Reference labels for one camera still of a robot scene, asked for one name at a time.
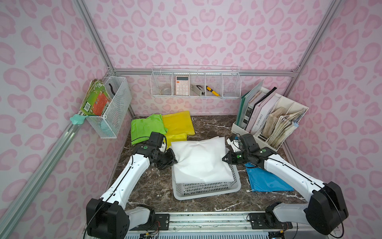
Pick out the bright yellow raincoat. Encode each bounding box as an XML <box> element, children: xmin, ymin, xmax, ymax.
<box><xmin>166</xmin><ymin>133</ymin><xmax>187</xmax><ymax>149</ymax></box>

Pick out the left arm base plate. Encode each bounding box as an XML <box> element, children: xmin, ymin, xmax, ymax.
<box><xmin>131</xmin><ymin>213</ymin><xmax>170</xmax><ymax>231</ymax></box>

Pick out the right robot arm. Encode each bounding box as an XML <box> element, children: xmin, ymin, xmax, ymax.
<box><xmin>222</xmin><ymin>134</ymin><xmax>349</xmax><ymax>236</ymax></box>

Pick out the white raincoat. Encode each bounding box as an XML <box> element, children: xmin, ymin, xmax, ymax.
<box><xmin>171</xmin><ymin>137</ymin><xmax>234</xmax><ymax>184</ymax></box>

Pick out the pink binder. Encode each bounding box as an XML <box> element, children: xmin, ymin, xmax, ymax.
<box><xmin>246</xmin><ymin>95</ymin><xmax>280</xmax><ymax>134</ymax></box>

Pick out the green folder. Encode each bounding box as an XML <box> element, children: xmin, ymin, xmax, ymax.
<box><xmin>236</xmin><ymin>80</ymin><xmax>264</xmax><ymax>127</ymax></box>

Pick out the white mesh wall basket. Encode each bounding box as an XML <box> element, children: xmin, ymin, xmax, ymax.
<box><xmin>86</xmin><ymin>76</ymin><xmax>132</xmax><ymax>138</ymax></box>

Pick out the mint green wall hook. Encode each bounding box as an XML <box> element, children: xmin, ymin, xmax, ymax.
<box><xmin>70</xmin><ymin>114</ymin><xmax>87</xmax><ymax>125</ymax></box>

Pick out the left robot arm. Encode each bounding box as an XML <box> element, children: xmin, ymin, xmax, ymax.
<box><xmin>84</xmin><ymin>132</ymin><xmax>177</xmax><ymax>239</ymax></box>

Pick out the green folded raincoat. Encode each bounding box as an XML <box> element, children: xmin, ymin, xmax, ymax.
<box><xmin>131</xmin><ymin>114</ymin><xmax>168</xmax><ymax>145</ymax></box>

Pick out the white wire wall shelf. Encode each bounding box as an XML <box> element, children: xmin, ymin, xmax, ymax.
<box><xmin>150</xmin><ymin>65</ymin><xmax>241</xmax><ymax>99</ymax></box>

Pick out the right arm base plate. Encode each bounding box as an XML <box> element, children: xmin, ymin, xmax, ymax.
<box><xmin>246</xmin><ymin>212</ymin><xmax>293</xmax><ymax>231</ymax></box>

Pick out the green and red booklet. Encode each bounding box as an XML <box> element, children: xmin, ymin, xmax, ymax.
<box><xmin>80</xmin><ymin>79</ymin><xmax>112</xmax><ymax>116</ymax></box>

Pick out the white plastic basket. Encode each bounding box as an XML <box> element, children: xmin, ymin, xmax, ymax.
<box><xmin>172</xmin><ymin>165</ymin><xmax>241</xmax><ymax>201</ymax></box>

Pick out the yellow utility knife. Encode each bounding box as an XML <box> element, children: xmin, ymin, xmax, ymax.
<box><xmin>206</xmin><ymin>86</ymin><xmax>220</xmax><ymax>97</ymax></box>

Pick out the pink calculator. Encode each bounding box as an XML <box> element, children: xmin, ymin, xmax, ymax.
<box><xmin>175</xmin><ymin>76</ymin><xmax>190</xmax><ymax>96</ymax></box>

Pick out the white file organizer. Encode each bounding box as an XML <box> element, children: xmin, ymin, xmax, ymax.
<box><xmin>231</xmin><ymin>87</ymin><xmax>308</xmax><ymax>151</ymax></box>

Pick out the golden yellow folded raincoat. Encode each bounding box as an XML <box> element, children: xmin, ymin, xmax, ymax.
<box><xmin>162</xmin><ymin>111</ymin><xmax>195</xmax><ymax>135</ymax></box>

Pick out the blue folded raincoat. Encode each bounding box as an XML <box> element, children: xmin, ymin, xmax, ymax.
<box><xmin>244</xmin><ymin>163</ymin><xmax>294</xmax><ymax>192</ymax></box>

